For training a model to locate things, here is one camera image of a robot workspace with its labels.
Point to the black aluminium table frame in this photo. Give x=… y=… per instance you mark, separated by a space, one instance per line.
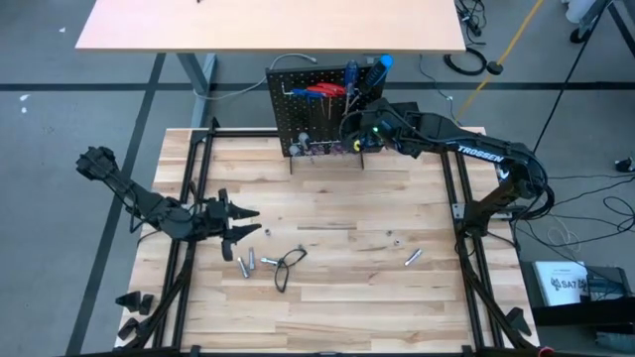
x=238 y=133

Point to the silver ratchet extension bar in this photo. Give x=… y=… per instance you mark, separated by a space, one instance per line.
x=270 y=261

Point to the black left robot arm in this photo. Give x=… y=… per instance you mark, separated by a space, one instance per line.
x=144 y=201

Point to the silver cylindrical socket bit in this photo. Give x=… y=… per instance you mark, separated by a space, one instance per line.
x=413 y=257

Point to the black safety glasses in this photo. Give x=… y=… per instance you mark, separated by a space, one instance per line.
x=283 y=270

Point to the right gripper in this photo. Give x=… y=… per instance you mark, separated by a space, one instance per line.
x=387 y=124

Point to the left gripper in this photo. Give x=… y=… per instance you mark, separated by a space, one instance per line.
x=213 y=223

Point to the black metal pegboard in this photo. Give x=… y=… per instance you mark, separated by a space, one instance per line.
x=297 y=124

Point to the small black floor device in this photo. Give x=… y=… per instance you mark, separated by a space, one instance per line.
x=626 y=164

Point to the long silver deep socket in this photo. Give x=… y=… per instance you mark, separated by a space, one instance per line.
x=243 y=268

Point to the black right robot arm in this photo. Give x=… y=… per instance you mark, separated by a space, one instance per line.
x=476 y=151

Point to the white printed booklet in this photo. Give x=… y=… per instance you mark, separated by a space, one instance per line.
x=558 y=282

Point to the clear blue Husky screwdriver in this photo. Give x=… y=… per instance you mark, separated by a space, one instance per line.
x=350 y=74

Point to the black perforated floor plate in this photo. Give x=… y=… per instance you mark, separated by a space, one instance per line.
x=409 y=105

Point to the silver hook rail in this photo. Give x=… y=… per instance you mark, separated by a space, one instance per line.
x=286 y=90

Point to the black caster wheel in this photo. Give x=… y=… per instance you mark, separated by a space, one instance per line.
x=578 y=35

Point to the black equipment case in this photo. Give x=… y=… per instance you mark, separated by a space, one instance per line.
x=585 y=313

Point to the white round container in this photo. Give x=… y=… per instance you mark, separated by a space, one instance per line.
x=580 y=10

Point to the red button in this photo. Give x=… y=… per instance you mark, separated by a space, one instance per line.
x=546 y=351

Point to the black round puck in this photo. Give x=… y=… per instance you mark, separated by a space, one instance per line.
x=494 y=68

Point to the light wood desk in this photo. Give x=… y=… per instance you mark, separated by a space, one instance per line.
x=273 y=25

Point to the black plastic bracket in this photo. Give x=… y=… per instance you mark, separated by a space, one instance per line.
x=518 y=321
x=147 y=304
x=128 y=328
x=129 y=301

